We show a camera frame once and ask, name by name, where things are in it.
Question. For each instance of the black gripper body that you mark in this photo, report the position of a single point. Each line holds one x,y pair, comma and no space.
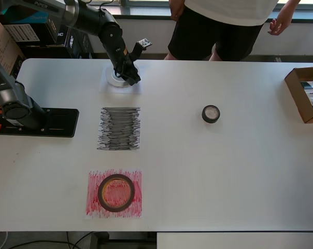
126,66

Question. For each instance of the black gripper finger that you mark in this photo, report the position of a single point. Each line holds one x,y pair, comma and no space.
134,80
125,77

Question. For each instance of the white tape roll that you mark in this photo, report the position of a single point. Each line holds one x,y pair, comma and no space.
112,81

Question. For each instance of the black tape roll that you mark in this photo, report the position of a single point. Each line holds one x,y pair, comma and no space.
203,115

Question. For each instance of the red tape roll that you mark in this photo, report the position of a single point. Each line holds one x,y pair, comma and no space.
100,193

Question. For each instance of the person left forearm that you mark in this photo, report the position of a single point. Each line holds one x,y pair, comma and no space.
292,6

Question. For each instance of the dark grey Piper robot arm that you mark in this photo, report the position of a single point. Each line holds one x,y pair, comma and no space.
16,103

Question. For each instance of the person right hand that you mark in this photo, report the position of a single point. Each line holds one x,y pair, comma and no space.
177,7

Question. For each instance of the person left hand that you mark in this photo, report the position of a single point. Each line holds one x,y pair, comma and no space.
281,24

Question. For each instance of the blank white paper sheet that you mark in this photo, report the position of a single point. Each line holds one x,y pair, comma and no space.
104,89

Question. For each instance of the black monitor box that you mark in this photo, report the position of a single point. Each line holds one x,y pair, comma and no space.
81,44

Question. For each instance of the black scribbled paper sheet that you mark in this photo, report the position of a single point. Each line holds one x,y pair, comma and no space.
120,145

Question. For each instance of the person white shirt black shorts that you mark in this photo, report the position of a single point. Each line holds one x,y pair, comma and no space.
218,33

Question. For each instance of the black box with blue print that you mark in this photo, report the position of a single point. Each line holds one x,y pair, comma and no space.
37,19

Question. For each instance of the black box with white label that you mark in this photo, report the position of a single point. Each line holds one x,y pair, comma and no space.
21,32

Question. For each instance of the cardboard box with shipping label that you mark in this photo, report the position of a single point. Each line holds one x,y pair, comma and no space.
3,44

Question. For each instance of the red scribbled paper sheet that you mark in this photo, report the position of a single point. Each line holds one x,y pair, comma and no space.
94,207

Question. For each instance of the teal box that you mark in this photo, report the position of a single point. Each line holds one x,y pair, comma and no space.
5,11

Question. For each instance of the open brown cardboard box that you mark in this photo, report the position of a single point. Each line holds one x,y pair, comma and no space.
295,85

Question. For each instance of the small black white package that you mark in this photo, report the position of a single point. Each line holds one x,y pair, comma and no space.
308,85

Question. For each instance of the wrist camera board on bracket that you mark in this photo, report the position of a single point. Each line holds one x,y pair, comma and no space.
144,42

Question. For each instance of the dark window frame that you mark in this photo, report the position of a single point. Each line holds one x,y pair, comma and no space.
146,16

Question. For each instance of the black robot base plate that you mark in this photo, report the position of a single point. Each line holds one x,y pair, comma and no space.
63,122

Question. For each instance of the black table leg frame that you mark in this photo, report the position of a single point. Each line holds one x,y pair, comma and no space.
100,241

